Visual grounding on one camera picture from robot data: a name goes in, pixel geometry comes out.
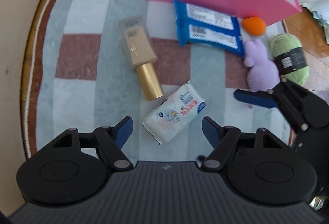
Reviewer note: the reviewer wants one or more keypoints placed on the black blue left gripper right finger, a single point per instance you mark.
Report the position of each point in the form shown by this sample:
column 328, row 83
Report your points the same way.
column 258, row 166

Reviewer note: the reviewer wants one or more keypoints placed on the beige wooden cabinet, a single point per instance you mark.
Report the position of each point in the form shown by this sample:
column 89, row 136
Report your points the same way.
column 16, row 20

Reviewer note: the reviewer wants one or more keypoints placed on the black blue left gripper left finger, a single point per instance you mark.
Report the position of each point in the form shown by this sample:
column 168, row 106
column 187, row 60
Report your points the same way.
column 75, row 166

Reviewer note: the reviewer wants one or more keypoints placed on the purple plush toy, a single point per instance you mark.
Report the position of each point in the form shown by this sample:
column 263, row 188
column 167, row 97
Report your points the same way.
column 263, row 73

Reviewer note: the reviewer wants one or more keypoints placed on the white tissue pack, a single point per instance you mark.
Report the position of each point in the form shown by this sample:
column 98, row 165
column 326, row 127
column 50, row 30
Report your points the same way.
column 174, row 113

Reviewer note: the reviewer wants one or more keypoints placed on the green yarn ball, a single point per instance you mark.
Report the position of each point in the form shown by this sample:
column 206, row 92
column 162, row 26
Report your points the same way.
column 288, row 55

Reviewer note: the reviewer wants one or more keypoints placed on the striped checkered rug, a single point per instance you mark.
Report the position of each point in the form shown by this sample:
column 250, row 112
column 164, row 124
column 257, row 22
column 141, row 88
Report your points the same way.
column 81, row 77

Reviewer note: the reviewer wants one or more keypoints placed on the blue wet wipes pack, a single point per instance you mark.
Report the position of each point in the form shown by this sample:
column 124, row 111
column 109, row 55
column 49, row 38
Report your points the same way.
column 200, row 25

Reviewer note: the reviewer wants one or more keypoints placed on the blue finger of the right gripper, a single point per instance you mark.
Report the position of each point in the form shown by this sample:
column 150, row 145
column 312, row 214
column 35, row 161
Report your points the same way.
column 259, row 98

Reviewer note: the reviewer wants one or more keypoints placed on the orange makeup sponge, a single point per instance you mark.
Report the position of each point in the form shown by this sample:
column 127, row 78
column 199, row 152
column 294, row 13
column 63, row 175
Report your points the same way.
column 254, row 26

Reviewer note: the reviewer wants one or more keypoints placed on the gold beige cosmetic tube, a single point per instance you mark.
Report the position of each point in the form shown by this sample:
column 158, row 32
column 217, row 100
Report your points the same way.
column 141, row 55

